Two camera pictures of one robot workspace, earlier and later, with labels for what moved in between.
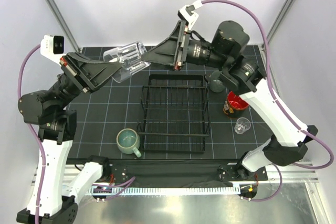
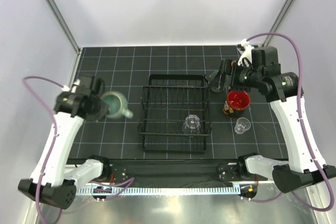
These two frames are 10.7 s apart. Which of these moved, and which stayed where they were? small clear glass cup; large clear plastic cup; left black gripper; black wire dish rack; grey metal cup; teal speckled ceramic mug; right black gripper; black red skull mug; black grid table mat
Moved: right black gripper; left black gripper; teal speckled ceramic mug; large clear plastic cup
Stayed: black wire dish rack; small clear glass cup; grey metal cup; black red skull mug; black grid table mat
